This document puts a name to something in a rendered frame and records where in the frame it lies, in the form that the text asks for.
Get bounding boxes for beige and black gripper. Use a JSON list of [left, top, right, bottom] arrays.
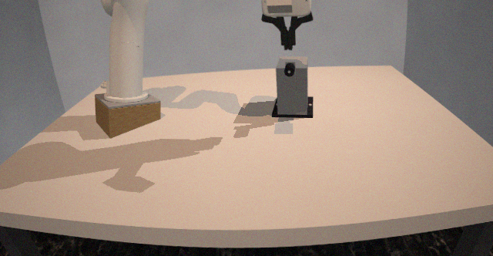
[[261, 0, 313, 50]]

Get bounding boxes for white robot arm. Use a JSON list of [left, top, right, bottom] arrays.
[[100, 0, 292, 103]]

